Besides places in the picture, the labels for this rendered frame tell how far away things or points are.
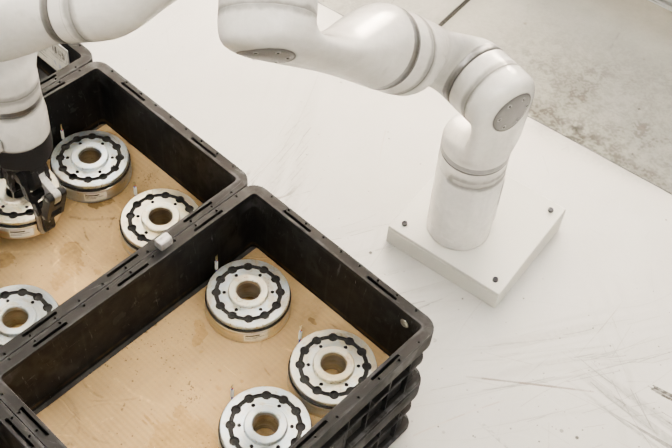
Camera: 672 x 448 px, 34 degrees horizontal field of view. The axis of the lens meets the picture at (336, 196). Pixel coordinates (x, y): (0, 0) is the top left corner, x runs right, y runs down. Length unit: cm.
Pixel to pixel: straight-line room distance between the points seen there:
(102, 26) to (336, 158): 69
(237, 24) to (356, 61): 15
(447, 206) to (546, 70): 152
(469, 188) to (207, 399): 44
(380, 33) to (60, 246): 54
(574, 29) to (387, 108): 141
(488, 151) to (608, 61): 170
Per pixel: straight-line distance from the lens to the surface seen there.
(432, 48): 118
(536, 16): 314
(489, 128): 134
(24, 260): 142
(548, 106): 288
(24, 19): 113
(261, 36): 98
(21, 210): 141
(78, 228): 145
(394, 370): 121
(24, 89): 123
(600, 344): 156
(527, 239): 159
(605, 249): 167
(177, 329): 134
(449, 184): 145
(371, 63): 110
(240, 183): 135
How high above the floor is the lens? 195
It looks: 49 degrees down
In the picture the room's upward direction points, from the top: 6 degrees clockwise
